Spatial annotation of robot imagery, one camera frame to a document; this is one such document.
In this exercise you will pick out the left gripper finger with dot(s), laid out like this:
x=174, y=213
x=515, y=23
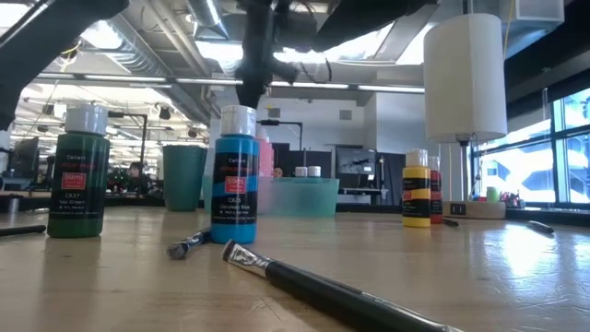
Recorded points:
x=283, y=71
x=251, y=90

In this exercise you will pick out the large pink paint bottle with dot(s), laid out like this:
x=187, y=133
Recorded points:
x=266, y=159

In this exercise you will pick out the small teal green paint bottle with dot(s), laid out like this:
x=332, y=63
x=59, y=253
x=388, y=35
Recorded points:
x=314, y=171

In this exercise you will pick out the cerulean blue paint bottle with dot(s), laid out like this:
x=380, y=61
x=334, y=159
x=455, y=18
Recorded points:
x=235, y=198

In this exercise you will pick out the small yellow paint bottle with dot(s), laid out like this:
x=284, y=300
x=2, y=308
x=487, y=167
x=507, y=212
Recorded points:
x=417, y=193

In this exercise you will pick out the small red paint bottle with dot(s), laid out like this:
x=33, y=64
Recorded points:
x=437, y=193

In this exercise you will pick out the sap green paint bottle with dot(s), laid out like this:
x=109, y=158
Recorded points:
x=78, y=193

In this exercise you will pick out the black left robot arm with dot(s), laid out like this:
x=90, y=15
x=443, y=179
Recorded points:
x=37, y=41

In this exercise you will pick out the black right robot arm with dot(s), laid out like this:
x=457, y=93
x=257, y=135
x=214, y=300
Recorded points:
x=359, y=18

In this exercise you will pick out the long ceiling light bar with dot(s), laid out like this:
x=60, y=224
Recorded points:
x=332, y=85

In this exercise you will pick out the black office partition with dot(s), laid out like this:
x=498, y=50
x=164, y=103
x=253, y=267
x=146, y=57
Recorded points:
x=299, y=159

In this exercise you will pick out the teal plastic cup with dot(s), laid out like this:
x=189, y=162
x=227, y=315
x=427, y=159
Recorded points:
x=184, y=180

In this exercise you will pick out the black monitor screen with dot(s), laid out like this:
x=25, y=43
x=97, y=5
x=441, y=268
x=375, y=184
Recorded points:
x=355, y=161

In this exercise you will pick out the teal translucent plastic bin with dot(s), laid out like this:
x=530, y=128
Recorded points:
x=299, y=198

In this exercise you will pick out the white shade table lamp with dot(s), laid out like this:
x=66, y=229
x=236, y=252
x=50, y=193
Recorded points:
x=463, y=78

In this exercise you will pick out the yellow black ceiling fixture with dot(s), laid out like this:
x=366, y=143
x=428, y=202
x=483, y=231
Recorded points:
x=70, y=51

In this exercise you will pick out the black computer monitor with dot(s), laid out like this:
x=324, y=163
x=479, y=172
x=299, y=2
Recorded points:
x=25, y=159

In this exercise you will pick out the small green container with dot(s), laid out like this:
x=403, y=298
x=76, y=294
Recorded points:
x=492, y=193

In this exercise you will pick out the small pink object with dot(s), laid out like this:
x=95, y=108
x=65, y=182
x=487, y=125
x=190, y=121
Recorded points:
x=510, y=199

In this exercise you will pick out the black metal gantry frame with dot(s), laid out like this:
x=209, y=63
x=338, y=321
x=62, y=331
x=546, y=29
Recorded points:
x=144, y=133

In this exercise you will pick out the window with black frame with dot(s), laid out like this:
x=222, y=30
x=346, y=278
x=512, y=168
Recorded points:
x=516, y=175

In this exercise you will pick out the silver metal post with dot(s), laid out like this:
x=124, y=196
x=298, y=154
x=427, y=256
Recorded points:
x=14, y=205

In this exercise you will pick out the black aluminium table frame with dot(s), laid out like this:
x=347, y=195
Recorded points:
x=567, y=216

